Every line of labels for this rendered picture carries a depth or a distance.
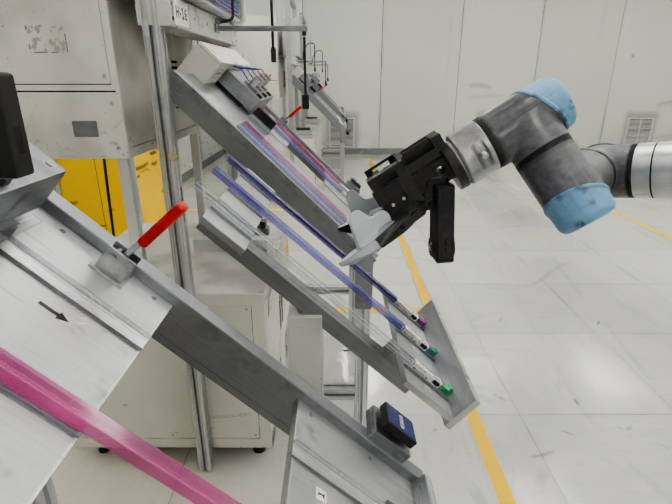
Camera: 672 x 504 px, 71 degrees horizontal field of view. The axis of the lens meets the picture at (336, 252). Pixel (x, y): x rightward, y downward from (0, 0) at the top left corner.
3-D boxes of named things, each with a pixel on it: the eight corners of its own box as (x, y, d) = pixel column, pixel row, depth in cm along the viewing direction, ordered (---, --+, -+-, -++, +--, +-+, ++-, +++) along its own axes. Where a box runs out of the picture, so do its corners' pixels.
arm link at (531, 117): (590, 116, 57) (550, 60, 58) (507, 166, 59) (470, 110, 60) (574, 135, 64) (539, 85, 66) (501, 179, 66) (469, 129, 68)
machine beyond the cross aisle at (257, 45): (348, 184, 561) (350, 5, 495) (350, 201, 484) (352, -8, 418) (233, 184, 561) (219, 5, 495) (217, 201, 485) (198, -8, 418)
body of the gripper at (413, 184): (359, 174, 68) (432, 127, 66) (389, 222, 71) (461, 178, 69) (362, 185, 61) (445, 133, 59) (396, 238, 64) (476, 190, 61)
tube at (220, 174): (430, 353, 88) (436, 348, 88) (432, 357, 87) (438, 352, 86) (212, 170, 76) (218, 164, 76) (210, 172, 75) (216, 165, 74)
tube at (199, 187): (444, 390, 78) (449, 386, 77) (445, 395, 76) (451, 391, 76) (193, 185, 66) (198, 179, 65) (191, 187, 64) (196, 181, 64)
